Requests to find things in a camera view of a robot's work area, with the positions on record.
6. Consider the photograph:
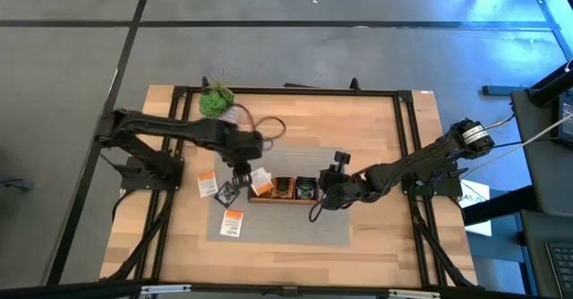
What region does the black desk crossbar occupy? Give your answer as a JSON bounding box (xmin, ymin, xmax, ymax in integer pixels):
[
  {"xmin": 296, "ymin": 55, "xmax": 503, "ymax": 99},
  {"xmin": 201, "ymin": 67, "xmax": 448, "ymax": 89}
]
[{"xmin": 462, "ymin": 185, "xmax": 538, "ymax": 227}]

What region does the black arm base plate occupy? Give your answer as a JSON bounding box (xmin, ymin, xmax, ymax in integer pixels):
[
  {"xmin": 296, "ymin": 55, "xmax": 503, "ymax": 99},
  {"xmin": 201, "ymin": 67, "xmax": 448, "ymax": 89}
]
[
  {"xmin": 112, "ymin": 154, "xmax": 185, "ymax": 192},
  {"xmin": 399, "ymin": 167, "xmax": 465, "ymax": 197}
]

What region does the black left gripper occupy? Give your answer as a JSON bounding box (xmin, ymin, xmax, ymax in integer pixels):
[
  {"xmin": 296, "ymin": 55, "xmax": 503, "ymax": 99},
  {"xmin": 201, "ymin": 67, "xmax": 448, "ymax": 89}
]
[{"xmin": 223, "ymin": 131, "xmax": 265, "ymax": 190}]

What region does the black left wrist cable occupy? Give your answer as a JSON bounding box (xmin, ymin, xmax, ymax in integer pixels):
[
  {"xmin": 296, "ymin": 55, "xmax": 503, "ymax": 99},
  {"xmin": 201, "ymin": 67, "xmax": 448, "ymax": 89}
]
[{"xmin": 232, "ymin": 103, "xmax": 288, "ymax": 152}]

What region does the wooden three-compartment tea tray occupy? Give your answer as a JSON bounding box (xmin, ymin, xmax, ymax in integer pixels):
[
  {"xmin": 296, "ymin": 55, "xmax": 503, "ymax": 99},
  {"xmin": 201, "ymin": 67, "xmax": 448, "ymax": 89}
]
[{"xmin": 248, "ymin": 176, "xmax": 320, "ymax": 206}]

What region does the silver metal bracket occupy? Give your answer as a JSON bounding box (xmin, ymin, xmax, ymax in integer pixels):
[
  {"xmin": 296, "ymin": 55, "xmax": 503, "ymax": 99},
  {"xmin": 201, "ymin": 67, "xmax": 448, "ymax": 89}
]
[
  {"xmin": 387, "ymin": 288, "xmax": 442, "ymax": 299},
  {"xmin": 140, "ymin": 284, "xmax": 192, "ymax": 296}
]

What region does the teal floor bar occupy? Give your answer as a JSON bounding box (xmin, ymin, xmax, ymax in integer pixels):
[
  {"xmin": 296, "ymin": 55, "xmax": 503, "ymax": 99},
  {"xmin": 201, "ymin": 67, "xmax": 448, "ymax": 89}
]
[{"xmin": 482, "ymin": 84, "xmax": 530, "ymax": 97}]

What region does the computer screen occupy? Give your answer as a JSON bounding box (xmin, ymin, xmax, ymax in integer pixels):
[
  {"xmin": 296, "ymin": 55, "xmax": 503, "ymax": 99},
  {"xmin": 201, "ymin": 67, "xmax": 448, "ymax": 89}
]
[{"xmin": 557, "ymin": 93, "xmax": 573, "ymax": 147}]

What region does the grey-blue chair foot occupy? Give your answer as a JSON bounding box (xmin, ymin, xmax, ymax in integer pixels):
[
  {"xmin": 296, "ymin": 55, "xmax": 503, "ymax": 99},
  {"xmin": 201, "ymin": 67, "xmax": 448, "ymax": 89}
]
[{"xmin": 0, "ymin": 175, "xmax": 36, "ymax": 193}]

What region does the white cable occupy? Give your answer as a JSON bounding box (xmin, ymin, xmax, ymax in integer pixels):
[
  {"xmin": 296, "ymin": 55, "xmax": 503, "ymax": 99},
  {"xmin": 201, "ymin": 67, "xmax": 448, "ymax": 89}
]
[{"xmin": 460, "ymin": 112, "xmax": 573, "ymax": 177}]

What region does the grey woven placemat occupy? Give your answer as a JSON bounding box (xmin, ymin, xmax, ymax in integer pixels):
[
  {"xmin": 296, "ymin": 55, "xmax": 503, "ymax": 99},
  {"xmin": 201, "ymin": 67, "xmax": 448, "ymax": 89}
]
[{"xmin": 206, "ymin": 145, "xmax": 352, "ymax": 247}]

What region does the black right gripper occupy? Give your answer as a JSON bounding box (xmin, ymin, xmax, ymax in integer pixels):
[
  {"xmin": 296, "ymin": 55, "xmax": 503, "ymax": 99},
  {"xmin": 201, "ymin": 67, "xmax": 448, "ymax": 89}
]
[{"xmin": 318, "ymin": 152, "xmax": 359, "ymax": 210}]

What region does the black metal rig frame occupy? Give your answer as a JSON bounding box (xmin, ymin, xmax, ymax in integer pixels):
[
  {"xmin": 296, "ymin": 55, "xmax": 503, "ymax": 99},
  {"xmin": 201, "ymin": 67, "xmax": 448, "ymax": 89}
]
[{"xmin": 100, "ymin": 75, "xmax": 479, "ymax": 291}]

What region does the white orange Tazo tea packet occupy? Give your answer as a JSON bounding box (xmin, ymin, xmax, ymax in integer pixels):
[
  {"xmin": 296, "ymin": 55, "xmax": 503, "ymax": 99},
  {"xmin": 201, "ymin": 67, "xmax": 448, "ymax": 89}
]
[
  {"xmin": 218, "ymin": 209, "xmax": 245, "ymax": 239},
  {"xmin": 250, "ymin": 167, "xmax": 274, "ymax": 197},
  {"xmin": 197, "ymin": 170, "xmax": 219, "ymax": 199}
]

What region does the green succulent in white pot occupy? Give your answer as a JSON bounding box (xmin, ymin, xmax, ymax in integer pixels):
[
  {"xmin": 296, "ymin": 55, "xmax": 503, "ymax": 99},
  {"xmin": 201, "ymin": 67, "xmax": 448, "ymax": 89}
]
[{"xmin": 198, "ymin": 77, "xmax": 238, "ymax": 124}]

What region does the black overhead beam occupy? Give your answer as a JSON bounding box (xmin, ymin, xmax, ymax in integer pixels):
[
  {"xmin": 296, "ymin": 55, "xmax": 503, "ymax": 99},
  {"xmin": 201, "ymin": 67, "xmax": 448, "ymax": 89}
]
[{"xmin": 0, "ymin": 279, "xmax": 573, "ymax": 299}]

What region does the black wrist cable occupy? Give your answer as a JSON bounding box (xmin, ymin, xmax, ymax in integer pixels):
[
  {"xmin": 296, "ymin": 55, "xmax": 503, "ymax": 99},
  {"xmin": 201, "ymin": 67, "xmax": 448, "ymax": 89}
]
[
  {"xmin": 307, "ymin": 194, "xmax": 329, "ymax": 224},
  {"xmin": 232, "ymin": 103, "xmax": 288, "ymax": 152}
]

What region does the black power cable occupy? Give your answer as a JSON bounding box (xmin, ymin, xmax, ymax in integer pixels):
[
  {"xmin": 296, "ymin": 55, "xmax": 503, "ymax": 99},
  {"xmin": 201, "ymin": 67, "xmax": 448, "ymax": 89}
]
[{"xmin": 492, "ymin": 140, "xmax": 526, "ymax": 151}]

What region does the black keyboard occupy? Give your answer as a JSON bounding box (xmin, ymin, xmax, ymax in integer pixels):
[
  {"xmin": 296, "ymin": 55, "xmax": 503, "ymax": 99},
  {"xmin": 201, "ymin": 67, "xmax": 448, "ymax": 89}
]
[{"xmin": 544, "ymin": 240, "xmax": 573, "ymax": 298}]

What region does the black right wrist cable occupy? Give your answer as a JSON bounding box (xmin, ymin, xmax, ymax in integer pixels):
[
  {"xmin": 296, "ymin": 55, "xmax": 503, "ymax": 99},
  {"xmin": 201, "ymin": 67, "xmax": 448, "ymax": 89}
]
[{"xmin": 307, "ymin": 194, "xmax": 329, "ymax": 224}]

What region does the dark grey desk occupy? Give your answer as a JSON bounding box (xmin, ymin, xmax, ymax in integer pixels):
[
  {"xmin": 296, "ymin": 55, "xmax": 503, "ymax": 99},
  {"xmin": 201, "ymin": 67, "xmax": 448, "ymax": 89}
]
[{"xmin": 509, "ymin": 88, "xmax": 573, "ymax": 299}]

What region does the white paper sign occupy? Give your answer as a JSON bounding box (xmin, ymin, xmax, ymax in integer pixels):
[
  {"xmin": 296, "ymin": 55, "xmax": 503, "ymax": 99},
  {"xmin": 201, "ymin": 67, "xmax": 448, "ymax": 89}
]
[{"xmin": 459, "ymin": 178, "xmax": 492, "ymax": 237}]

